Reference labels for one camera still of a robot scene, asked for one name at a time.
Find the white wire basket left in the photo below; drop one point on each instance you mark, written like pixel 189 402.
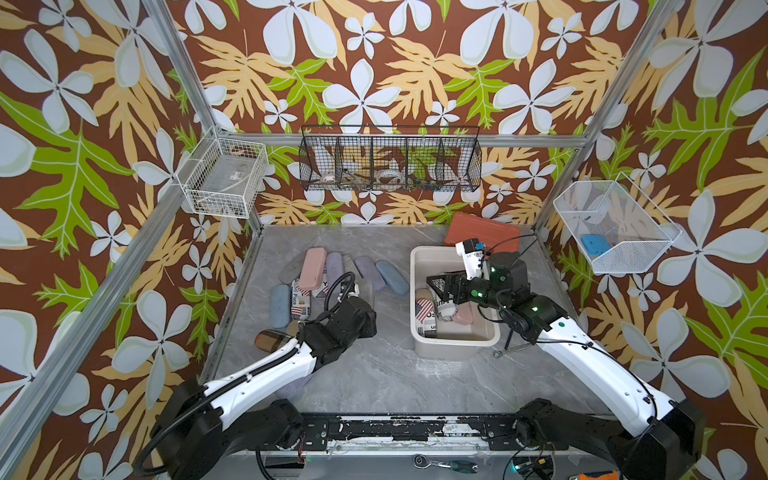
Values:
pixel 221 176

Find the ratchet screwdriver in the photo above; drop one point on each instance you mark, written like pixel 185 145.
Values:
pixel 459 466

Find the blue object in basket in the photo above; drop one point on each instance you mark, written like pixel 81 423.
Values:
pixel 595 245

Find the white wire basket right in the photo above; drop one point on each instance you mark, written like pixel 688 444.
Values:
pixel 639 230

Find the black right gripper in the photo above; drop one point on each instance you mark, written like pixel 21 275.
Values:
pixel 456 279

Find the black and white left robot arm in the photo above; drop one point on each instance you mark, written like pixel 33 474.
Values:
pixel 203 423

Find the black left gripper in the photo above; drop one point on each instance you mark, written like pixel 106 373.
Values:
pixel 370 323

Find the tan fabric glasses case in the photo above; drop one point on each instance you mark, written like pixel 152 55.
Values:
pixel 424 293

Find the plaid glasses case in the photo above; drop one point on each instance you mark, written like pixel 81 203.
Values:
pixel 271 340

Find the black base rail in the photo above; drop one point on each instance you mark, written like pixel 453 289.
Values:
pixel 484 432

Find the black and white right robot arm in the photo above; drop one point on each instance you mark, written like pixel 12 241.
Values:
pixel 650 436

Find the pink glasses case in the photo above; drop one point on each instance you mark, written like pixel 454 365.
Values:
pixel 313 268
pixel 464 314

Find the world map print glasses case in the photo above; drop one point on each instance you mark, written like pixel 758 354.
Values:
pixel 445 310

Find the white wire basket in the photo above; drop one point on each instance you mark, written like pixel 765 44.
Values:
pixel 639 230
pixel 221 176

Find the beige fabric glasses case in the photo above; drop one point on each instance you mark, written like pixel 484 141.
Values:
pixel 292 329

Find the black wire basket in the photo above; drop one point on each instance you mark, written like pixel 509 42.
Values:
pixel 389 158

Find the light blue fabric glasses case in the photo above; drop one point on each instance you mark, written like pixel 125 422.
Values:
pixel 392 277

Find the purple fabric glasses case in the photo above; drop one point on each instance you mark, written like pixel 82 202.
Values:
pixel 368 269

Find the cream plastic storage box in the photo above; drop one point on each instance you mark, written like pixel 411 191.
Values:
pixel 453 341

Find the lilac fabric glasses case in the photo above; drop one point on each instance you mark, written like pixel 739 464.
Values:
pixel 334 268

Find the flag newspaper glasses case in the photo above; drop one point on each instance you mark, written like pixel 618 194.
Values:
pixel 300 304

